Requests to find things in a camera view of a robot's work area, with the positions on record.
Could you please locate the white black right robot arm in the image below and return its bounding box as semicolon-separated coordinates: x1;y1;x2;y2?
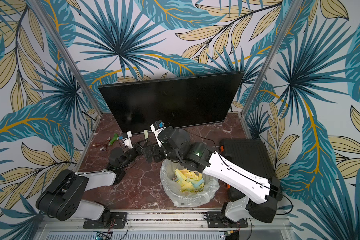
145;121;283;223

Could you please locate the aluminium corner post left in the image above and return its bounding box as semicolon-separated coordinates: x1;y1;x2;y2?
29;0;103;116

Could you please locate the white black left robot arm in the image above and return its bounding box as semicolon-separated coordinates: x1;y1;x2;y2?
36;139;149;224

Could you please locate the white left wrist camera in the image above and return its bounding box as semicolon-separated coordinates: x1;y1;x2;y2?
118;131;133;149

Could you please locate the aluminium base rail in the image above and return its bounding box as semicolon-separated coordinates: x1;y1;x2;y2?
34;208;297;240

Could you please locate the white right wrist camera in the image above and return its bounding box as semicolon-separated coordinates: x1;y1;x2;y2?
151;120;166;147

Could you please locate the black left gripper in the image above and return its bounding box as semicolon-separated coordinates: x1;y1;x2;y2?
120;138;149;170

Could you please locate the black computer monitor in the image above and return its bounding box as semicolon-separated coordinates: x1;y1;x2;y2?
99;71;244;134

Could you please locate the aluminium corner post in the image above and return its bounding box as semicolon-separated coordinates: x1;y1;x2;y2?
241;0;303;119
29;0;103;116

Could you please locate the green sticky note bottom edge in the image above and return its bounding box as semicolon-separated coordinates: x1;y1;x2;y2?
144;130;149;139

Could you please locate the bin with clear plastic liner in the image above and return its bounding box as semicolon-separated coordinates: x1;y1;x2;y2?
160;160;220;208

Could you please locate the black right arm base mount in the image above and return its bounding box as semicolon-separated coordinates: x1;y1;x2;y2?
204;202;248;229

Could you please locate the aluminium corner post right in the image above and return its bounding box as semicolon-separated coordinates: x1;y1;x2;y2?
241;0;303;119

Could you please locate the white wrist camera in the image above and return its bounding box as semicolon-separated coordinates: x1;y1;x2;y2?
151;120;166;147
118;131;133;149

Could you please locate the black plastic tool case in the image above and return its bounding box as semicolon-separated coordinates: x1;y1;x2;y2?
219;137;277;202

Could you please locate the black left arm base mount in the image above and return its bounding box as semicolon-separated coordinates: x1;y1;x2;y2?
83;211;128;230

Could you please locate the pile of coloured paper strips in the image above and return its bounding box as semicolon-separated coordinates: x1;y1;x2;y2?
173;169;205;193

